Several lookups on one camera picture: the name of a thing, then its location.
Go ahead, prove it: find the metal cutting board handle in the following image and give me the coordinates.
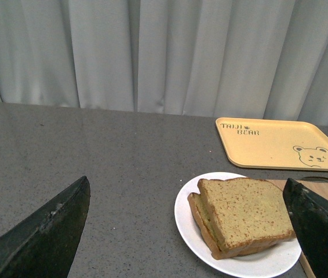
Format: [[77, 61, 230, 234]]
[[301, 176, 328, 182]]

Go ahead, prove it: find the white round plate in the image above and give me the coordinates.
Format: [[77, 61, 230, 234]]
[[174, 172, 301, 277]]

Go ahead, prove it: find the wooden cutting board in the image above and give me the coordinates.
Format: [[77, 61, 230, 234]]
[[272, 180, 328, 277]]

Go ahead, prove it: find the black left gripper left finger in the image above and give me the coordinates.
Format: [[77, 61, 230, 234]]
[[0, 176, 90, 277]]

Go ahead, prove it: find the yellow bear tray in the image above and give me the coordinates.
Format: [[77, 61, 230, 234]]
[[216, 118, 328, 171]]

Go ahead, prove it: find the bread slice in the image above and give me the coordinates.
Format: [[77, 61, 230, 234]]
[[198, 178, 295, 251], [187, 193, 282, 260]]

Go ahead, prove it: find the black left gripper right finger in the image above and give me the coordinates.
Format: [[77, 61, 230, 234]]
[[283, 178, 328, 277]]

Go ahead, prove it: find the grey curtain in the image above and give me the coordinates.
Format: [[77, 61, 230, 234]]
[[0, 1, 328, 126]]

